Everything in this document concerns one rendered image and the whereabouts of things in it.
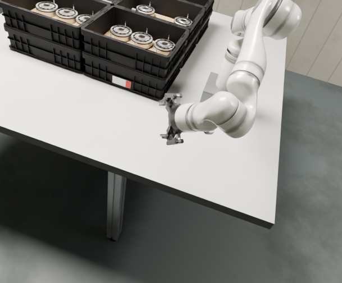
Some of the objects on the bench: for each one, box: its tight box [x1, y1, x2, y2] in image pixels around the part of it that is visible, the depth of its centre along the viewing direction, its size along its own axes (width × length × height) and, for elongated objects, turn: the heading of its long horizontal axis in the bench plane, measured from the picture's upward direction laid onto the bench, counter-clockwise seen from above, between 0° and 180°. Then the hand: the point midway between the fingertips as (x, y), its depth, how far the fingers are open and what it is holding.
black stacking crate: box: [195, 10, 213, 44], centre depth 186 cm, size 40×30×12 cm
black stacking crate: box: [82, 51, 185, 100], centre depth 144 cm, size 40×30×12 cm
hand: (163, 119), depth 90 cm, fingers open, 9 cm apart
